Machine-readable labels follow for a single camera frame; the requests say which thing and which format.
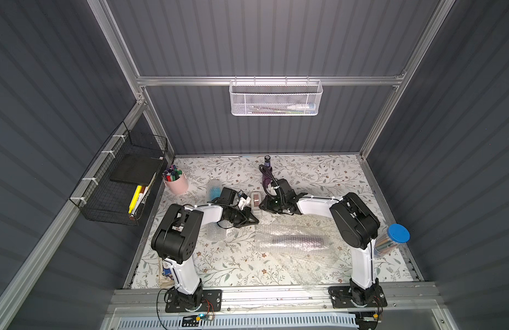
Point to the white ventilated cable duct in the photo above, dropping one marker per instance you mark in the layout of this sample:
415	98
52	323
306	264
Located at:
244	321

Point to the yellow highlighter in basket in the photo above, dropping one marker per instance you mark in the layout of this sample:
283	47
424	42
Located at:
135	199

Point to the white tape dispenser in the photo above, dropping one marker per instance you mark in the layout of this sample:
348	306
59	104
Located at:
256	199

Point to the dark purple labelled bottle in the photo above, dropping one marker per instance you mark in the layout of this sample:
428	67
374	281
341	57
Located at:
298	242

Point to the aluminium front rail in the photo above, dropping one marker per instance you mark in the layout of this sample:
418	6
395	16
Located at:
286	298

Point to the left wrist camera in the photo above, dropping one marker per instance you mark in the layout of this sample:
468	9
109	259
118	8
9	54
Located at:
244	201

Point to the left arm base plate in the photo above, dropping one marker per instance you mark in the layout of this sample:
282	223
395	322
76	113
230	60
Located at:
205	300

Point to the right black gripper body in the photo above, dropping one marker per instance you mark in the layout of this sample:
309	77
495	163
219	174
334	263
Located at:
273	204

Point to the blue-lid pencil jar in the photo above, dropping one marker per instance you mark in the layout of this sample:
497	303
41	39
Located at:
390	239

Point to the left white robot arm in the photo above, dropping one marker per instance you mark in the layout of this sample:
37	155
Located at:
177	235

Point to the white wire wall basket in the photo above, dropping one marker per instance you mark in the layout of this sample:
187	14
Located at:
275	98

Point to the purple liquid glass bottle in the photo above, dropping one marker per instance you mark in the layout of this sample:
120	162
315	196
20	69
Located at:
266	170

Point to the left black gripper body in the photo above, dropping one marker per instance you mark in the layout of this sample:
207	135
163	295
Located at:
241	214

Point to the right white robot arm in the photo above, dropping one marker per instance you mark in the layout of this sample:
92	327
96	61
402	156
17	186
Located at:
356	223

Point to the black notebook in basket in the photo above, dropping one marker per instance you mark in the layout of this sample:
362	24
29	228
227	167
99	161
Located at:
136	169

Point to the pink marker cup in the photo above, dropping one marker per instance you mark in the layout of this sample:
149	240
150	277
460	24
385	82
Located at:
175	180

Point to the blue liquid glass bottle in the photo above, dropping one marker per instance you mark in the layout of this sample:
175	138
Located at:
214	192

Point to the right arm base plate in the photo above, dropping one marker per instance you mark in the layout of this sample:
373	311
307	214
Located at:
346	296

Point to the black wire wall basket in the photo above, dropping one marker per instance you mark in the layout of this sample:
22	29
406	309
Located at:
117	187

